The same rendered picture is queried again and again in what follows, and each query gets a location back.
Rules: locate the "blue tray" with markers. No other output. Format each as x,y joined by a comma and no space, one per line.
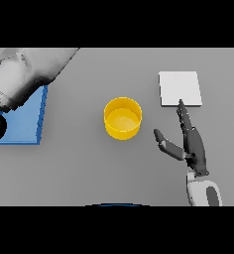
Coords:
21,122

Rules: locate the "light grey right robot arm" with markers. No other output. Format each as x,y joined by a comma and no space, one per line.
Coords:
201,193

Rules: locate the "yellow bowl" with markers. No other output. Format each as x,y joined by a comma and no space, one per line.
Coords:
123,118

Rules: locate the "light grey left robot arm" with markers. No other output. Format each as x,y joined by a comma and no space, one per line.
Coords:
26,72

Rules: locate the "pale square measuring scale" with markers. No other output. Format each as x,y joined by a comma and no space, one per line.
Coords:
180,88

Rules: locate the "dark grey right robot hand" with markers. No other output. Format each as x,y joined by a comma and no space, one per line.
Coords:
194,149

